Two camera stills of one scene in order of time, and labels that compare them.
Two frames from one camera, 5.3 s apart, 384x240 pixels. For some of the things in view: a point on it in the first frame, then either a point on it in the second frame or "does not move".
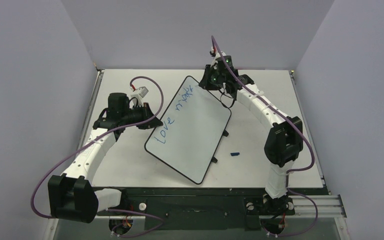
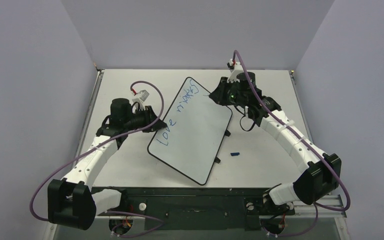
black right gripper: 208,79 → 222,91
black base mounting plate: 204,208 does not move
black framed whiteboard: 190,135 does not move
